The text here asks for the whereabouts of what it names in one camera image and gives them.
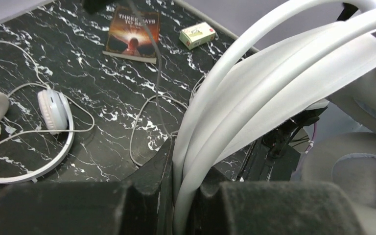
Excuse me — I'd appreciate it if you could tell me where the large white over-ear headphones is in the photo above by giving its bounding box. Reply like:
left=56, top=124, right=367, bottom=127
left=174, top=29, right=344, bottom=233
left=172, top=0, right=376, bottom=235

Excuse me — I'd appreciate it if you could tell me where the small white green box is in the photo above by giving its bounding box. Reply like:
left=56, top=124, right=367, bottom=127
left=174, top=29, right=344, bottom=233
left=179, top=22, right=216, bottom=50

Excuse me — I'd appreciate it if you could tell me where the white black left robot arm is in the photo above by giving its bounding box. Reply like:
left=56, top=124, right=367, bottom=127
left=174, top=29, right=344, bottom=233
left=0, top=111, right=364, bottom=235

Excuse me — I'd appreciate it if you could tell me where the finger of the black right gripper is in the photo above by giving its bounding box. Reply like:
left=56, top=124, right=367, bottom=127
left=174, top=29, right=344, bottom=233
left=81, top=0, right=116, bottom=14

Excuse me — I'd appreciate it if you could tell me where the small white on-ear headphones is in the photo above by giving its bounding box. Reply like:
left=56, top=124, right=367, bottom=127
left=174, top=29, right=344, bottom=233
left=0, top=39, right=95, bottom=185

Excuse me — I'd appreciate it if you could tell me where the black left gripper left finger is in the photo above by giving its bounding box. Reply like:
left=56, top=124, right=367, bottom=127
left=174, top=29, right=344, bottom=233
left=0, top=140, right=174, bottom=235

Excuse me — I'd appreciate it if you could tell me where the orange brown paperback book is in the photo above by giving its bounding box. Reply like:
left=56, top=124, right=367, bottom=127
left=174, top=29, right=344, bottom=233
left=102, top=5, right=157, bottom=64

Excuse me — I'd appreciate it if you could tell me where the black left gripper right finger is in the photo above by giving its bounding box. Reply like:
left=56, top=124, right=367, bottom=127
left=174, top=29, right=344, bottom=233
left=188, top=168, right=365, bottom=235

